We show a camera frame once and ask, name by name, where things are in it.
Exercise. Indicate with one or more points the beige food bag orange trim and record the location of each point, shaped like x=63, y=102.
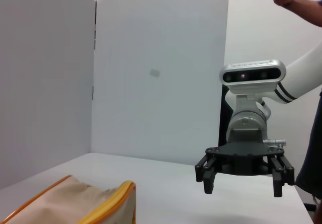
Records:
x=63, y=201

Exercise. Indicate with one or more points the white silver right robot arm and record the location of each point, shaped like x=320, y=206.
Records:
x=302, y=68

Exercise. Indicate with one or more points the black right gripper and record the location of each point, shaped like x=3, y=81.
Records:
x=245, y=152

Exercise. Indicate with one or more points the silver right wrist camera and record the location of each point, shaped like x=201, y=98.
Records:
x=251, y=76

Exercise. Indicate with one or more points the person's dark shorts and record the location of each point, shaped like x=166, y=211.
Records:
x=313, y=153

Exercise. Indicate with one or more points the person's bare forearm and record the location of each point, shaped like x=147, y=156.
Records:
x=308, y=10

